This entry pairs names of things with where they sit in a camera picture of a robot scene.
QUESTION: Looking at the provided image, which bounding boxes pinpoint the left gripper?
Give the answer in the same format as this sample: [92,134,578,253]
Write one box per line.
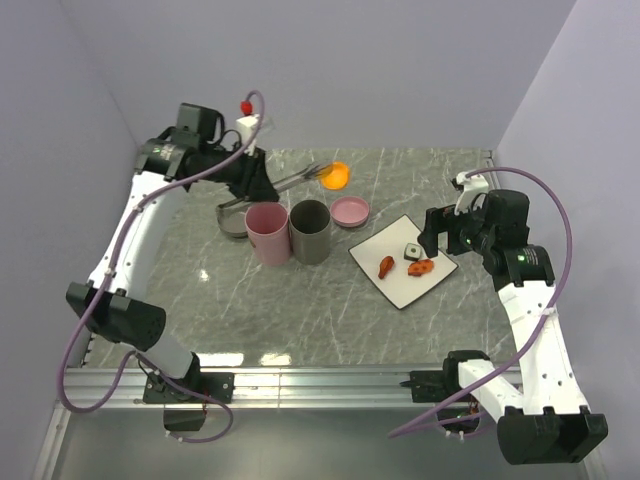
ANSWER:
[200,140,280,203]

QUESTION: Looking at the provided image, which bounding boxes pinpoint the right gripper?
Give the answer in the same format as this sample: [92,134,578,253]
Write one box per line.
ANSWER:
[416,194,496,257]

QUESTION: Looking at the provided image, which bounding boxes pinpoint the sushi roll toy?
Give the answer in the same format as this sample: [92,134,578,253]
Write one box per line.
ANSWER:
[403,243,423,262]

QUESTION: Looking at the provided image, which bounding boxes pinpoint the fried cutlet toy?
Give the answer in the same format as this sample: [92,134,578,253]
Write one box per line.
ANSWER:
[407,258,434,277]

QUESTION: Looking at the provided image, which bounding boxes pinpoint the metal tongs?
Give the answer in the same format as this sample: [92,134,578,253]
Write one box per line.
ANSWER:
[216,162,334,212]

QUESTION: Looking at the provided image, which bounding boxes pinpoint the chicken drumstick toy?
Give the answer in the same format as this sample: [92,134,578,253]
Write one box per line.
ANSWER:
[378,256,395,280]

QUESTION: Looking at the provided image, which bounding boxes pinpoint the orange slice toy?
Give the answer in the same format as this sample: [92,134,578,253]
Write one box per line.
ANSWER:
[319,161,350,191]

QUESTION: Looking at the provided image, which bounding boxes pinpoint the pink lid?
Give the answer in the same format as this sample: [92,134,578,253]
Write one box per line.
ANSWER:
[329,196,370,228]

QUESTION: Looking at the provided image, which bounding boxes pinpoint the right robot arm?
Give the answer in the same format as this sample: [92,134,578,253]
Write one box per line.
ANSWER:
[418,189,608,465]

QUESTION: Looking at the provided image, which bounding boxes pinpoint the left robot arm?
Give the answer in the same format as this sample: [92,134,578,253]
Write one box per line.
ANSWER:
[66,92,279,402]

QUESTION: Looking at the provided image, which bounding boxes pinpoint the pink cylinder container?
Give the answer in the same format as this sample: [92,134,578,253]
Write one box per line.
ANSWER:
[245,202,291,266]

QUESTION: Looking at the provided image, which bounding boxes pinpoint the grey lid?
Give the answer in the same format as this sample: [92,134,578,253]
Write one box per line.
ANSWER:
[216,204,249,239]

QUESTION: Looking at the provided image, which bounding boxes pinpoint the grey cylinder container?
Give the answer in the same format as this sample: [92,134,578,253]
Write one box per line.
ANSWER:
[289,199,331,265]

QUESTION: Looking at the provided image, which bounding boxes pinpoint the white square plate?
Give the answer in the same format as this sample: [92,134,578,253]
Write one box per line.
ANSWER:
[349,215,458,310]

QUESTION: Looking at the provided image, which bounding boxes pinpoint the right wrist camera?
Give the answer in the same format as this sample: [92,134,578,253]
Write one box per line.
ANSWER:
[452,172,489,216]

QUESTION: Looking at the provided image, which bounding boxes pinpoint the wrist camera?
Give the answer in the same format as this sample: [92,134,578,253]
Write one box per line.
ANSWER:
[235,114,261,155]
[452,172,489,216]

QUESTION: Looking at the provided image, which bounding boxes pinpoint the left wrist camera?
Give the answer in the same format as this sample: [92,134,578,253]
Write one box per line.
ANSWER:
[235,114,261,155]

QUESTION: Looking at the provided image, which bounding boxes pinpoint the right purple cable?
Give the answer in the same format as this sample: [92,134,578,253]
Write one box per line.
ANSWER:
[387,166,572,441]

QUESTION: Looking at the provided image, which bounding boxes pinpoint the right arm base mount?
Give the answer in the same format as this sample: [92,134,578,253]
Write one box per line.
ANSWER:
[399,369,481,436]

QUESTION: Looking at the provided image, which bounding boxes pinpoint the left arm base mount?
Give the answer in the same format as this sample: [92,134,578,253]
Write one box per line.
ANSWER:
[142,372,234,433]

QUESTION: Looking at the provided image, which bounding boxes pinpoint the aluminium rail frame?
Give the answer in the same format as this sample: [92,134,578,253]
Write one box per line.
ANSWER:
[29,149,609,480]

